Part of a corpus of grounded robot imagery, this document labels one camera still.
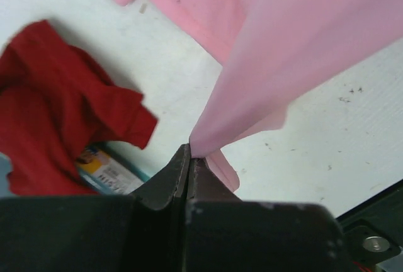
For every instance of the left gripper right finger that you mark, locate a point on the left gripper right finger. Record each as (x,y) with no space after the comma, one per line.
(224,233)

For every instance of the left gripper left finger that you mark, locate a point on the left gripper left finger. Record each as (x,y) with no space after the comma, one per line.
(136,232)

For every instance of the pink t shirt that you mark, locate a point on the pink t shirt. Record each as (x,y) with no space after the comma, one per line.
(272,52)

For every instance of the teal plastic bin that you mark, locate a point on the teal plastic bin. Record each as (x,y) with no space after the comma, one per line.
(108,172)

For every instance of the red t shirt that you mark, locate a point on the red t shirt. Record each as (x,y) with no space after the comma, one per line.
(55,100)

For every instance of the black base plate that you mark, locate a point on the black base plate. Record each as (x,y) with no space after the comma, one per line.
(373,229)

